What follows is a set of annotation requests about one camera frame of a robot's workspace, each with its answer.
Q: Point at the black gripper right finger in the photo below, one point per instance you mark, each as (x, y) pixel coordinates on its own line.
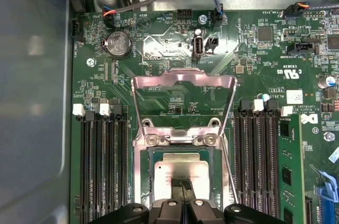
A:
(198, 214)

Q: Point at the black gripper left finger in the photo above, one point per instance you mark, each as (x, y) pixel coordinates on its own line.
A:
(165, 214)

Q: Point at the silver CPU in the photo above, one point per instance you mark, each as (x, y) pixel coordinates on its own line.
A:
(182, 168)

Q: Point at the metal socket cover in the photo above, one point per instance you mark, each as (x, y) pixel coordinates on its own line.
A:
(185, 75)

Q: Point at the CPU socket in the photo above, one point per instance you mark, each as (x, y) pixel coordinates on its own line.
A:
(136, 171)

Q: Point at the RAM slot white clips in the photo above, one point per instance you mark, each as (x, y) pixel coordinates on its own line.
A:
(275, 181)
(110, 168)
(251, 168)
(85, 168)

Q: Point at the blue expansion slot latch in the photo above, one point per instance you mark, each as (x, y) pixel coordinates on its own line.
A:
(328, 189)

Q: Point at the green RAM stick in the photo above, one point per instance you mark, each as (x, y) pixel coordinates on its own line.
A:
(290, 168)

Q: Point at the green motherboard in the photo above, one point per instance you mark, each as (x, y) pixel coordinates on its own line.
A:
(265, 81)

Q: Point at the white barcode sticker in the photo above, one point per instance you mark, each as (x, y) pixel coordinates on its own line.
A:
(294, 97)

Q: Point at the internal USB port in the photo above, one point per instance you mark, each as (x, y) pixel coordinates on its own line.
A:
(198, 48)

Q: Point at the round coin battery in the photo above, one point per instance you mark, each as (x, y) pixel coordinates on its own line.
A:
(119, 45)

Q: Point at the silver blue-top capacitor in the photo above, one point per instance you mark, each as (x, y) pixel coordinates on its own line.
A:
(327, 81)

